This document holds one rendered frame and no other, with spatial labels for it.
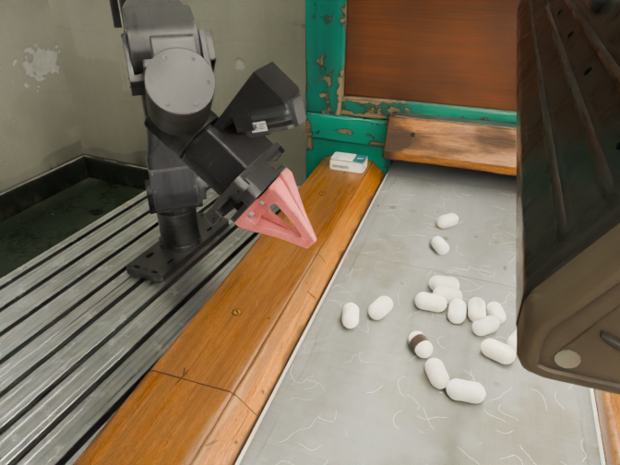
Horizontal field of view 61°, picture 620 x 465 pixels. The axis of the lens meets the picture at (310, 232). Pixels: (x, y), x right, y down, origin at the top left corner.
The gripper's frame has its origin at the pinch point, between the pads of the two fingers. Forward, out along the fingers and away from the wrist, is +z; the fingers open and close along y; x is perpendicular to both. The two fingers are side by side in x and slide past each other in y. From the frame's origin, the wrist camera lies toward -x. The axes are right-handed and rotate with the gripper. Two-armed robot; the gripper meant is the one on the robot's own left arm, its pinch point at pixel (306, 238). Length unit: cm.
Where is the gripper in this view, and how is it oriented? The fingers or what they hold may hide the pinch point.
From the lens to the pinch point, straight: 54.2
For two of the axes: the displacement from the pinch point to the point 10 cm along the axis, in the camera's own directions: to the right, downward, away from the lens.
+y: 3.3, -4.8, 8.2
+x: -6.1, 5.5, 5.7
